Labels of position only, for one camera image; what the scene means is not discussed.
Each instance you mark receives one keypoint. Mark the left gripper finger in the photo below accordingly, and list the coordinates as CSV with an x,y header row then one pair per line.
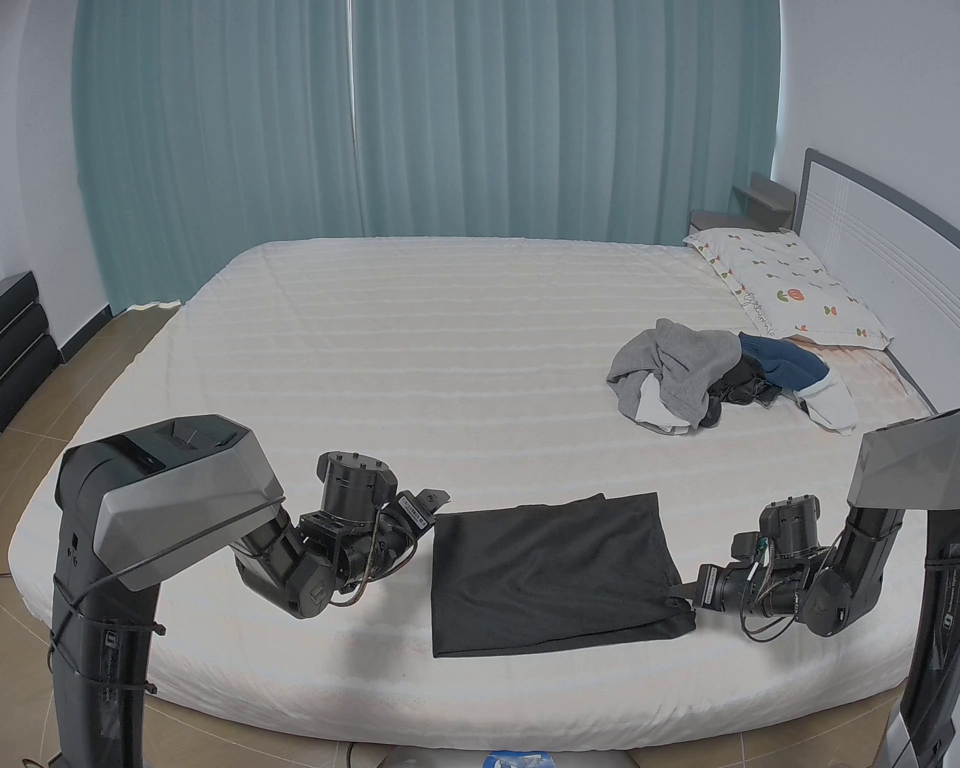
x,y
433,499

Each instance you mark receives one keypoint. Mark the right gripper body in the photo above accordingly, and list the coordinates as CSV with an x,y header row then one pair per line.
x,y
716,589

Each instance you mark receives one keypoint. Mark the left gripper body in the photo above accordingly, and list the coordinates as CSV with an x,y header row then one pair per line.
x,y
412,517

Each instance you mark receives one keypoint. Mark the black T-shirt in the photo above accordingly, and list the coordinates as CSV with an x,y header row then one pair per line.
x,y
547,577

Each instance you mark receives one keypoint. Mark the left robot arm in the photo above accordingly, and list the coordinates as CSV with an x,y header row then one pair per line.
x,y
172,487

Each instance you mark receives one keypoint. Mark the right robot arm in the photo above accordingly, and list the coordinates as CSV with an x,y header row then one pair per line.
x,y
900,465

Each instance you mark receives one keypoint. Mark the bed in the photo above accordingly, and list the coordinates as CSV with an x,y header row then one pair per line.
x,y
450,337

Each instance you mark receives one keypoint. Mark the white garment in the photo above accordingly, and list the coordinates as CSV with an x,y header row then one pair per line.
x,y
656,409
832,405

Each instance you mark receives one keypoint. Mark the black shiny garment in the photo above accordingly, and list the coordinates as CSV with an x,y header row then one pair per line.
x,y
739,386

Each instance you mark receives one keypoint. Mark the grey garment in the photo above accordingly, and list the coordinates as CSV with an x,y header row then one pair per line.
x,y
690,360

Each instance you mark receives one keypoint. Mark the dark blue garment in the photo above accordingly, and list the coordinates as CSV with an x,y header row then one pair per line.
x,y
787,364

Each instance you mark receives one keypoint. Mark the white printed pillow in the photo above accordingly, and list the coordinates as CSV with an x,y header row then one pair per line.
x,y
787,285

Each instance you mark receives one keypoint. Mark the grey bedside table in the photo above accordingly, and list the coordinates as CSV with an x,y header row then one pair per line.
x,y
761,196

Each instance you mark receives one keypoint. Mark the blue-green curtain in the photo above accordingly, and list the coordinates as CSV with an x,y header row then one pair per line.
x,y
562,112
210,150

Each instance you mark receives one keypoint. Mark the black chest of drawers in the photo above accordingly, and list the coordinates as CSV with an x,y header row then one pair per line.
x,y
22,345

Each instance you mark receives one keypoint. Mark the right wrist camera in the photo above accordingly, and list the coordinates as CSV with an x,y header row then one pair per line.
x,y
750,546

